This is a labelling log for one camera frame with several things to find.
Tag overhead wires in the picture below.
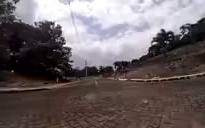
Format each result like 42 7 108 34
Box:
67 0 80 39

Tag row of trees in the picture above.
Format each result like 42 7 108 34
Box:
113 15 205 73

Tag dirt verge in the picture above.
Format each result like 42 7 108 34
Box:
0 71 69 89

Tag pale kerb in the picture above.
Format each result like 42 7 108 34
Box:
118 70 205 83
0 79 81 93

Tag grassy slope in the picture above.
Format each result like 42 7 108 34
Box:
123 39 205 80

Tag pole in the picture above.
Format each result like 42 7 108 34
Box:
84 59 89 78

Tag brown cobblestone road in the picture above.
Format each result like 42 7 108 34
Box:
0 75 205 128

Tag group of dark trees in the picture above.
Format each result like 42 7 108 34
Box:
0 0 74 81

